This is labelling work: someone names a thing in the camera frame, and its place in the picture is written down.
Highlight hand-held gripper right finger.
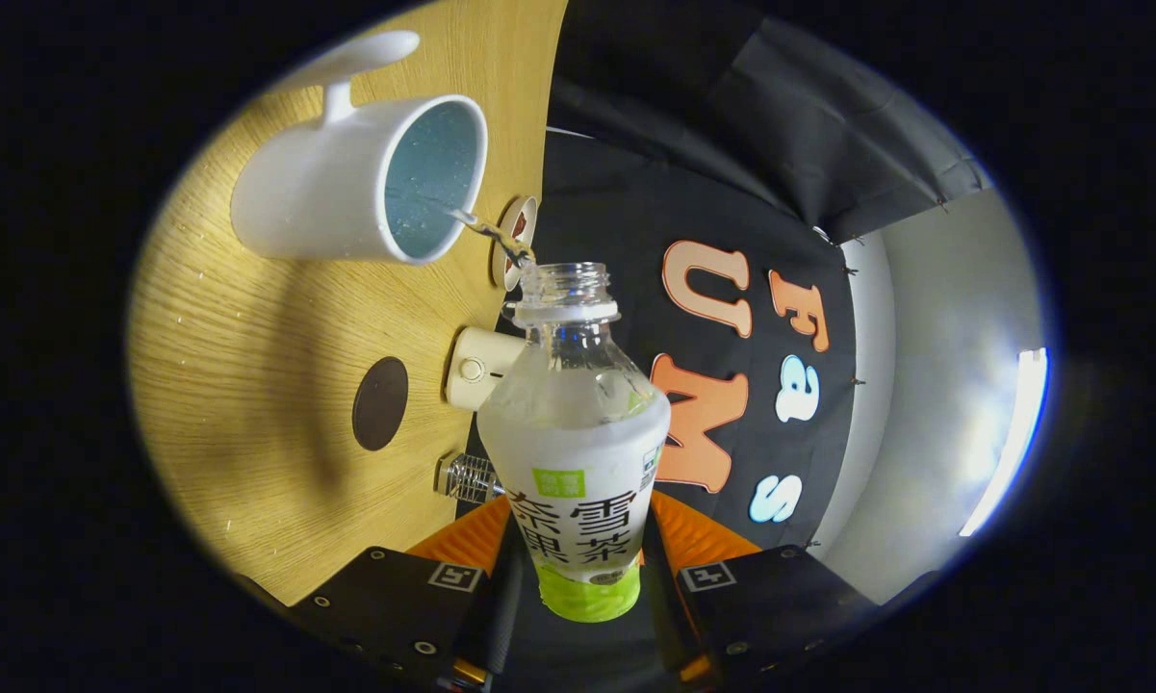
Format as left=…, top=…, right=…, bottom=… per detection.
left=643, top=491, right=877, bottom=689

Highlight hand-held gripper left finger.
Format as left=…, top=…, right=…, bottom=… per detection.
left=289, top=496, right=526, bottom=693

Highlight dark brown round coaster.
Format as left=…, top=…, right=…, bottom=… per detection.
left=351, top=356, right=410, bottom=452

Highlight clear juice bottle white green label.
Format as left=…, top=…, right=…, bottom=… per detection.
left=476, top=262, right=672, bottom=624

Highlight white cup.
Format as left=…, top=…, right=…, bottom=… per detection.
left=230, top=30, right=490, bottom=266

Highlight white toaster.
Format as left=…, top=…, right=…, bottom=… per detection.
left=444, top=326, right=527, bottom=413

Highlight wooden table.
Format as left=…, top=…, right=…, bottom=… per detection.
left=127, top=0, right=569, bottom=607

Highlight white round plate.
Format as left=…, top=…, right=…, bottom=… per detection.
left=490, top=195, right=539, bottom=293

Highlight black backdrop cloth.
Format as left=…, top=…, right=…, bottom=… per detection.
left=457, top=0, right=992, bottom=578

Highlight metal wire utensil holder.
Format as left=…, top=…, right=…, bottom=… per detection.
left=434, top=453, right=503, bottom=505

